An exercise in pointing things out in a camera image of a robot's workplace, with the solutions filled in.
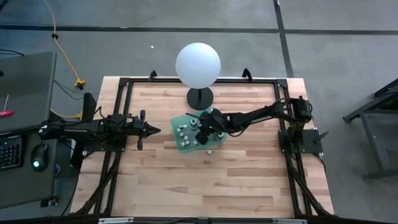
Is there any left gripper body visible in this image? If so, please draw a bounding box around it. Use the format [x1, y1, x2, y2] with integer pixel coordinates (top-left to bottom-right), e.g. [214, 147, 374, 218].
[129, 109, 147, 151]

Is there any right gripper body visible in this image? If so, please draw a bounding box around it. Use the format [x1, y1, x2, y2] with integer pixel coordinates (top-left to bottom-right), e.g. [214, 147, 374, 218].
[195, 110, 225, 146]

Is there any teal translucent plastic bin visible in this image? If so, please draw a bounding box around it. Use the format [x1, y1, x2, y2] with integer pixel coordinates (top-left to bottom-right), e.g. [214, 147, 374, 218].
[170, 108, 229, 154]

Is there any black upright stand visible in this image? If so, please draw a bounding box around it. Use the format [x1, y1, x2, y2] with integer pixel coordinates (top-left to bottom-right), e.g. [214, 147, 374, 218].
[81, 92, 98, 123]

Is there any white globe lamp black stand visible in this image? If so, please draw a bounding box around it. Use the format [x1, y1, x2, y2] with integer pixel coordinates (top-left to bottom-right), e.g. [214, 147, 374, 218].
[175, 42, 222, 111]

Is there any black computer mouse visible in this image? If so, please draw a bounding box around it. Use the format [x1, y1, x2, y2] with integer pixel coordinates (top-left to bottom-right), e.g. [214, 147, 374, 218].
[30, 143, 50, 172]

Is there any grey side desk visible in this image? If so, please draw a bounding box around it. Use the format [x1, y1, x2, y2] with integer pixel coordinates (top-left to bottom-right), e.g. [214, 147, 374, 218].
[0, 125, 60, 209]

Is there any backlit keyboard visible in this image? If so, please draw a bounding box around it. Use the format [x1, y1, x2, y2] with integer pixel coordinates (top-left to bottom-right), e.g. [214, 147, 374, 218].
[0, 136, 23, 171]

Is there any black aluminium rig frame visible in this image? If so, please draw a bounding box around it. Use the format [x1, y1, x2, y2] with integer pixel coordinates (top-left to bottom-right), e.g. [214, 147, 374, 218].
[70, 68, 335, 218]

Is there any yellow extension cable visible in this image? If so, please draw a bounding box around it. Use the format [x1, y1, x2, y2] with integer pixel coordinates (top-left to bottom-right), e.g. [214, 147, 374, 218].
[43, 0, 87, 121]

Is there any silver bracket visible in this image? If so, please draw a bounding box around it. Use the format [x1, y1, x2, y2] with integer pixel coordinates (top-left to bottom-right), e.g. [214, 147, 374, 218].
[272, 218, 308, 224]
[98, 217, 134, 224]

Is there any red-handled screwdriver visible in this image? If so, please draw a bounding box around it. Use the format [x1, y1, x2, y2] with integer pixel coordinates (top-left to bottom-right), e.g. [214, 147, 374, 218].
[0, 94, 16, 118]

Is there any black metal cart frame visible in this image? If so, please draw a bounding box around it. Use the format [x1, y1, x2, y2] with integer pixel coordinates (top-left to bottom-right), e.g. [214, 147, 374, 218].
[343, 78, 398, 181]

